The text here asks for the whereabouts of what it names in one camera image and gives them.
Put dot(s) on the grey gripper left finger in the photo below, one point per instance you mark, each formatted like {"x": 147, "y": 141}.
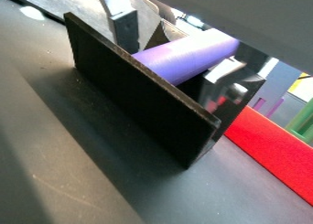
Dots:
{"x": 123, "y": 23}

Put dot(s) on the silver red gripper right finger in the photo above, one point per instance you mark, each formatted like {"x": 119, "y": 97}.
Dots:
{"x": 232, "y": 70}

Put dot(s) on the purple cylinder peg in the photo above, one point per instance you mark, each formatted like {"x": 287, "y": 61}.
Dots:
{"x": 180, "y": 59}

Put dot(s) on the red foam peg board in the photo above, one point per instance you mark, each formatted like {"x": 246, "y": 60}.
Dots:
{"x": 280, "y": 153}

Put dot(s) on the black curved cradle stand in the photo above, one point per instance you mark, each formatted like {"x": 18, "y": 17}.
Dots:
{"x": 168, "y": 115}

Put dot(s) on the blue-grey tall rectangular peg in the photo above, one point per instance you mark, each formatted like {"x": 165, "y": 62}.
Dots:
{"x": 268, "y": 96}

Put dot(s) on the green tall peg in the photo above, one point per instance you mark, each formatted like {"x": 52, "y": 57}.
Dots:
{"x": 301, "y": 124}

